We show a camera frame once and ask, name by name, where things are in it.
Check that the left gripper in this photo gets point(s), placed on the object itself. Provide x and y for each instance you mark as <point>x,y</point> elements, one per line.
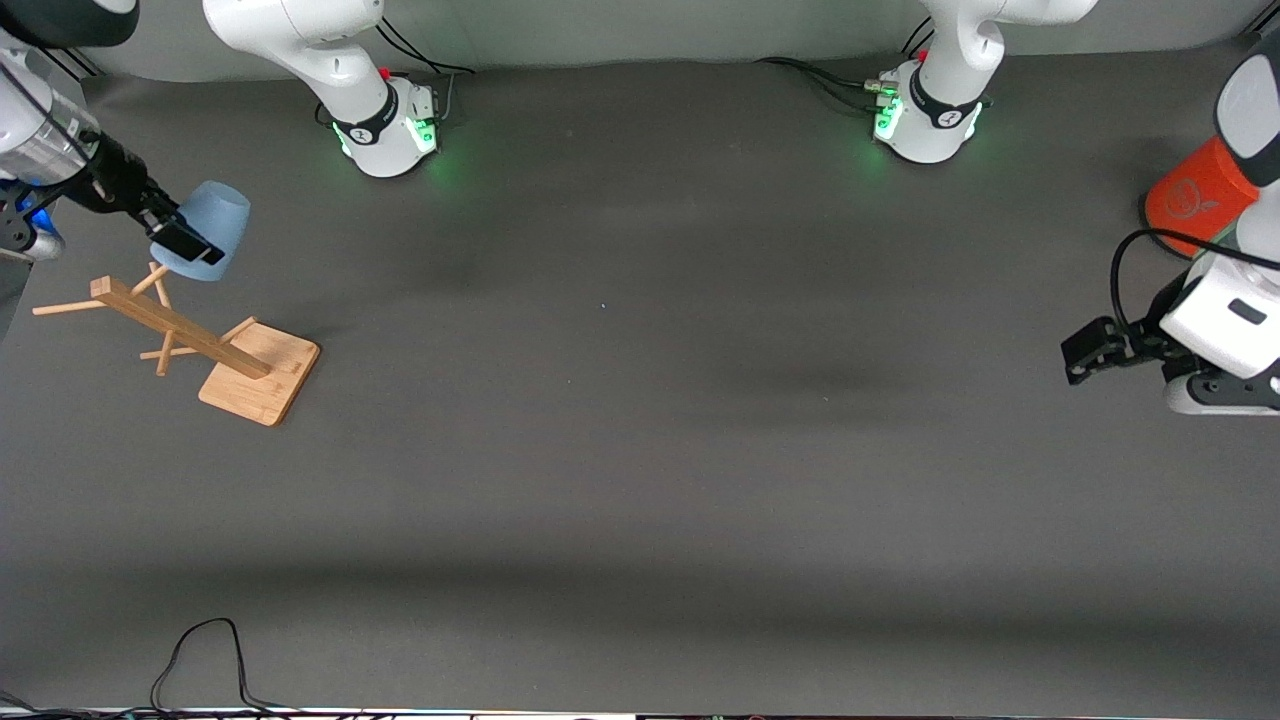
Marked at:
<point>1143,340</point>

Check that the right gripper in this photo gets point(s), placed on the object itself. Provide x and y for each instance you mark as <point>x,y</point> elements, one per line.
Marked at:
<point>119,177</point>

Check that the light blue cup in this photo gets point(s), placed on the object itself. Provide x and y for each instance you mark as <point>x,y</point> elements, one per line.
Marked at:
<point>215,215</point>

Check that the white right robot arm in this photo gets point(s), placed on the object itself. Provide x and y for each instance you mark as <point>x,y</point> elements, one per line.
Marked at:
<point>300,40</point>

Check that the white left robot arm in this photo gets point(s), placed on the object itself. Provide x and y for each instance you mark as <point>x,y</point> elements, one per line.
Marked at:
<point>950,60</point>

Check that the wooden cup rack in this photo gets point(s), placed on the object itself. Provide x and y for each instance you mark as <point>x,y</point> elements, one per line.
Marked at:
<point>260,375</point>

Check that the orange cup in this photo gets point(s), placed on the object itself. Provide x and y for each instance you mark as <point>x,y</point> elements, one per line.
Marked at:
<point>1195,195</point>

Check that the dark grey table mat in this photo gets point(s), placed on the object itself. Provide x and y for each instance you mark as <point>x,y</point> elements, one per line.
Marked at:
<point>640,450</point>

